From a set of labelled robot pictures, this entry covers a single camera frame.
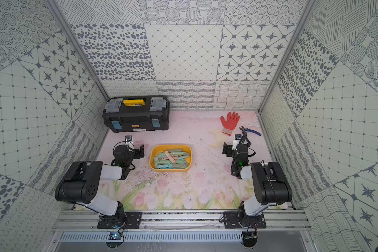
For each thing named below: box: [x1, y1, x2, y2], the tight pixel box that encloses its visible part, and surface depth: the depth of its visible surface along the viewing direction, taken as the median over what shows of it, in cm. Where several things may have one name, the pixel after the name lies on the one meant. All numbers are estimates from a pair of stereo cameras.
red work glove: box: [220, 111, 240, 136], surface depth 117 cm
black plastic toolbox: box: [102, 95, 171, 133], surface depth 100 cm
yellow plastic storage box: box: [149, 143, 193, 172], surface depth 96 cm
